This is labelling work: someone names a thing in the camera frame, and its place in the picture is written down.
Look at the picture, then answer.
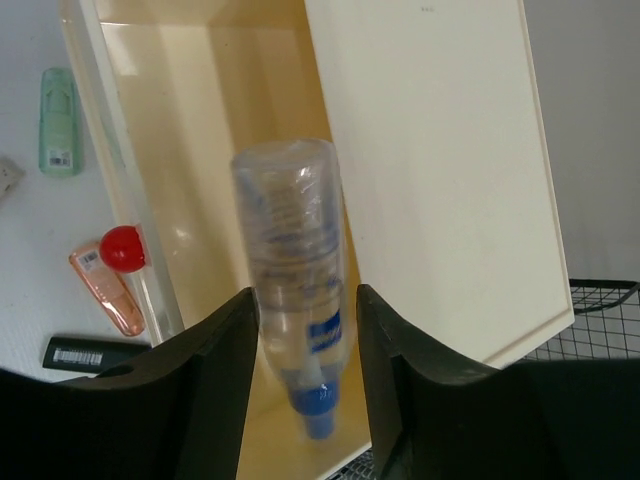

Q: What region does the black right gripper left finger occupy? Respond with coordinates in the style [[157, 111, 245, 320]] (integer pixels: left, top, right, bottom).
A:
[[1, 289, 258, 479]]

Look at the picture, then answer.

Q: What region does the cream drawer cabinet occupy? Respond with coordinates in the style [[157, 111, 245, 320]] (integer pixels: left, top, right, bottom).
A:
[[306, 1, 573, 368]]

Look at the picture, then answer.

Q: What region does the clear spray bottle blue cap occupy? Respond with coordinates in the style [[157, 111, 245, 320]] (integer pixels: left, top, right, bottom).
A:
[[231, 138, 354, 440]]

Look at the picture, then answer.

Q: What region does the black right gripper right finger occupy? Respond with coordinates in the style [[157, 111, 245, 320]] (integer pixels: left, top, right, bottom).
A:
[[354, 283, 640, 480]]

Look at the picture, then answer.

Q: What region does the purple cap black highlighter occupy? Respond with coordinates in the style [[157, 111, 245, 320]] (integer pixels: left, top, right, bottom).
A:
[[42, 336, 151, 374]]

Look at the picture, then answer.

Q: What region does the black wire mesh organizer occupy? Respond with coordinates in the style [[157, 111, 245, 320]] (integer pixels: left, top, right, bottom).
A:
[[329, 279, 640, 480]]

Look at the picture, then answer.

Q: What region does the grey eraser with sleeve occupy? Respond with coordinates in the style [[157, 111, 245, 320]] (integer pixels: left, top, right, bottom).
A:
[[0, 156, 24, 199]]

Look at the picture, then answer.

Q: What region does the green transparent correction tape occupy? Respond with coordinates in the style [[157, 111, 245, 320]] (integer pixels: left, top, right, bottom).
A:
[[38, 67, 84, 178]]

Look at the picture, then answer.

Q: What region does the drawer red knob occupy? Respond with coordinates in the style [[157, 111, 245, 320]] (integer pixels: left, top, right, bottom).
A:
[[58, 0, 374, 480]]

